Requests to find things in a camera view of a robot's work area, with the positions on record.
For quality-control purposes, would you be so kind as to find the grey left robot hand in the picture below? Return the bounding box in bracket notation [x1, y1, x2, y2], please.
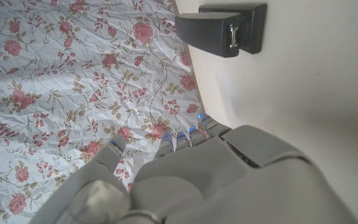
[28, 113, 358, 224]

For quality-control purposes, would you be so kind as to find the black stapler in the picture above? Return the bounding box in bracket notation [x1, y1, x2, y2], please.
[175, 2, 268, 58]

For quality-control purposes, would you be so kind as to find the floral backdrop cloth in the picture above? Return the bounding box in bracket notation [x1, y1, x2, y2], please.
[0, 0, 203, 224]

